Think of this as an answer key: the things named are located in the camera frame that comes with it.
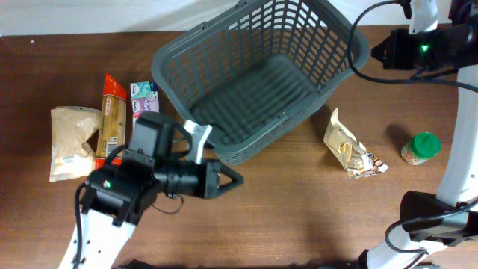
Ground Kleenex tissue multipack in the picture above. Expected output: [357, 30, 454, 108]
[130, 81, 161, 126]

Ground beige grain bag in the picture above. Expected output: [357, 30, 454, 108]
[49, 106, 101, 182]

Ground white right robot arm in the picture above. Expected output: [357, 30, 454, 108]
[350, 1, 477, 268]

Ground beige snack pouch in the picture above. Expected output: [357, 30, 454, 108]
[323, 108, 388, 179]

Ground grey plastic basket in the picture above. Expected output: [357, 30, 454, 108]
[152, 0, 370, 165]

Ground green lid jar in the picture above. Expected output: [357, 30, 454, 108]
[400, 132, 441, 165]

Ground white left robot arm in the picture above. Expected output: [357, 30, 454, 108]
[60, 112, 243, 268]

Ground spaghetti packet red ends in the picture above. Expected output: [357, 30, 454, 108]
[95, 73, 127, 169]

